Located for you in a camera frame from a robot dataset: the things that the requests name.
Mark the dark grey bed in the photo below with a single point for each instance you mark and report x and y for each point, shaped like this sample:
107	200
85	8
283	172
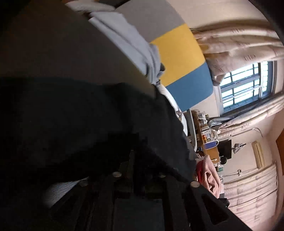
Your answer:
55	44

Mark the light grey striped garment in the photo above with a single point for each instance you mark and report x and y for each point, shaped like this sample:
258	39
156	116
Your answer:
124	37

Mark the black monitor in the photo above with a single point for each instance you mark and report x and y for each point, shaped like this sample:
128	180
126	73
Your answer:
225	148

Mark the wooden door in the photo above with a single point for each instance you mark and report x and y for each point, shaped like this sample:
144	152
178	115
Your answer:
280	146

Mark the beige patterned curtain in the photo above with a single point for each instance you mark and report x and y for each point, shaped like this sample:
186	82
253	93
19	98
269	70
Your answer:
239	42
250	115

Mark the red garment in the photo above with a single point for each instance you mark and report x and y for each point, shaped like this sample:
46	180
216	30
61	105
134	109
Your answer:
200	172

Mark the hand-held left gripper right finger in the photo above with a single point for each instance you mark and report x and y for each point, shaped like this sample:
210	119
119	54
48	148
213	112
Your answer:
177	204

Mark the pink garment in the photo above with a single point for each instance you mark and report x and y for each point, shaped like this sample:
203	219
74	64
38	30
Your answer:
212	175

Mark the grey yellow blue headboard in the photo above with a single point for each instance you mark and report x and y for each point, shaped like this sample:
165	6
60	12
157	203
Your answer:
177	55

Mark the black knit garment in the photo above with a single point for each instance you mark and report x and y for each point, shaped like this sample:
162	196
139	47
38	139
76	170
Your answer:
77	124

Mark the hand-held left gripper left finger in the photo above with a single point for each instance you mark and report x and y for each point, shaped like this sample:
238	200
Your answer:
99	200

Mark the white printed garment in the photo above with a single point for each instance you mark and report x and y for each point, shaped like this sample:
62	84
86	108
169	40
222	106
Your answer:
174	104

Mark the barred window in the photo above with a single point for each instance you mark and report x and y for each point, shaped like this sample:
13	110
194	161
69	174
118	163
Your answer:
246	86

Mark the pale patterned fabric wardrobe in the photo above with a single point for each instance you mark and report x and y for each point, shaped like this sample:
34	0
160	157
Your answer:
250	195

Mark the cluttered wooden desk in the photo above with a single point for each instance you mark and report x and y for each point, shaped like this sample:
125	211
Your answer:
210	151

